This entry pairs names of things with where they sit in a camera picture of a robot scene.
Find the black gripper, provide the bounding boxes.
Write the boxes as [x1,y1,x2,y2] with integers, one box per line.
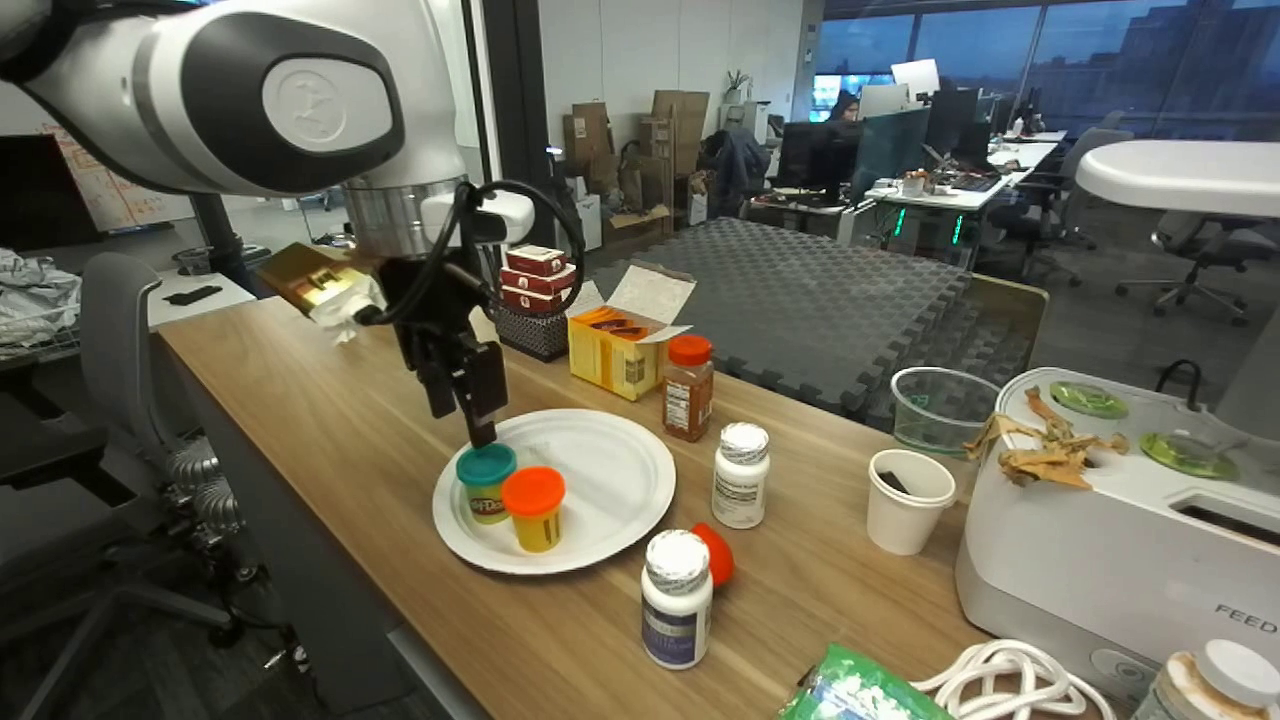
[375,256,511,453]

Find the dough tub teal lid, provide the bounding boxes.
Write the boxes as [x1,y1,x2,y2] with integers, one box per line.
[451,440,521,523]

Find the yellow tub orange lid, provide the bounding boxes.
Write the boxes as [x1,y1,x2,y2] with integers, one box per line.
[500,463,570,555]

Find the white pill bottle blue label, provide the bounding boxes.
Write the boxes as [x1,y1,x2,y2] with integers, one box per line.
[636,527,715,671]

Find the white pill bottle pale label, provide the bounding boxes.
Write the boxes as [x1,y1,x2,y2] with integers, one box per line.
[708,419,776,534]

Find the grey patterned box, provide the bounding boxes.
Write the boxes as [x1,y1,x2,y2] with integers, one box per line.
[491,299,574,362]

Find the red white flat box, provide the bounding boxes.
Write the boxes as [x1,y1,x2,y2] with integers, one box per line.
[500,278,574,320]
[504,238,570,275]
[495,259,578,299]

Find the white paper plate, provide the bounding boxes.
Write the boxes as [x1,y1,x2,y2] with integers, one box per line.
[429,404,680,579]

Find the yellow open cardboard box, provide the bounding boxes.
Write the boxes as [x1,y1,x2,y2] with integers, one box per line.
[564,259,701,404]

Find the spice jar orange lid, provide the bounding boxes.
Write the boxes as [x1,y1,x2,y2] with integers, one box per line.
[660,331,721,444]

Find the white side shelf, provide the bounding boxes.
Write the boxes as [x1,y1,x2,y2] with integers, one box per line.
[142,273,260,331]

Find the black stand pole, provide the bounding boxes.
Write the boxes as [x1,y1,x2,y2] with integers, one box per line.
[182,190,263,290]

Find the black remote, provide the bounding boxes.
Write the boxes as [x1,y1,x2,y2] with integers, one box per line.
[163,278,226,312]

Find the small brown cardboard box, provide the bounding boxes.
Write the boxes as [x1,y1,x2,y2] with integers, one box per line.
[561,99,619,196]

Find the black grey office chair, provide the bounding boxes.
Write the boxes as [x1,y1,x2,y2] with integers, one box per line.
[0,252,293,720]

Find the large brown cardboard box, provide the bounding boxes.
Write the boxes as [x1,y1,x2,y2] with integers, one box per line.
[649,88,711,185]

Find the grey foam floor mat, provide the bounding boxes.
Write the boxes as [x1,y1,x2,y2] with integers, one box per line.
[624,215,1050,432]

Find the crumpled grey cloth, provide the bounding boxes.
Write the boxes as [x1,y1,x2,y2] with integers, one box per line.
[0,245,87,353]

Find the white paper cup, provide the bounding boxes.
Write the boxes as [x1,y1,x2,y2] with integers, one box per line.
[863,444,958,558]

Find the black computer monitor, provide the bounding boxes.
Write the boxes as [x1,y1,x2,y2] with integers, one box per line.
[776,109,935,196]

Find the clear plastic cup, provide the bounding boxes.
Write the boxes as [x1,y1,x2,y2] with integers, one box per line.
[886,362,1003,463]

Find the green packet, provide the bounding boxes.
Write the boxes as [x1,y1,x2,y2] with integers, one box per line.
[776,642,950,720]

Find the white backed monitor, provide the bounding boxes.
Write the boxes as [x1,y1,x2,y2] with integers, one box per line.
[886,57,943,105]

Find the dried brown plant scraps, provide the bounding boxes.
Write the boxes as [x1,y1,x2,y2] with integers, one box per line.
[973,383,1137,491]

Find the white plastic appliance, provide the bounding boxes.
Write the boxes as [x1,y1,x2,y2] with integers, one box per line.
[950,362,1280,697]

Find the white round table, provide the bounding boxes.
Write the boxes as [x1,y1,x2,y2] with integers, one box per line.
[1072,137,1280,222]

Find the dark office chair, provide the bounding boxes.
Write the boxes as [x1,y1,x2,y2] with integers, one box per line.
[1148,212,1280,329]

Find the tan bottle white lid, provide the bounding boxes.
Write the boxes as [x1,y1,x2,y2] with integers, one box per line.
[1131,637,1280,720]

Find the white cable coil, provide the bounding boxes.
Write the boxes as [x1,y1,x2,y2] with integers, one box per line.
[910,637,1114,720]

